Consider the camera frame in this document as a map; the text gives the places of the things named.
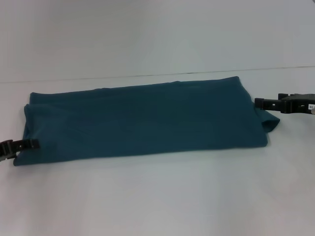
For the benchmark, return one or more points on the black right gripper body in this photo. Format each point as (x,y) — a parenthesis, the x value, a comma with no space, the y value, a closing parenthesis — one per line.
(299,104)

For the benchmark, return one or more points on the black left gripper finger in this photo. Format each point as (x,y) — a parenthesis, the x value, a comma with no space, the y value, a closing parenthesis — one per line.
(27,144)

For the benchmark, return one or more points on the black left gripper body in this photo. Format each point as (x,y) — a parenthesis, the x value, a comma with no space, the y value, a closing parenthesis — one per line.
(7,150)

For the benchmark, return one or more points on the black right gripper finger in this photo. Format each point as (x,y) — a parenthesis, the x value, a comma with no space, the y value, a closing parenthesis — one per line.
(268,104)

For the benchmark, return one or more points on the teal blue FREE! t-shirt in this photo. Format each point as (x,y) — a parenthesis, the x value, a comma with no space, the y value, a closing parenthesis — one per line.
(147,118)

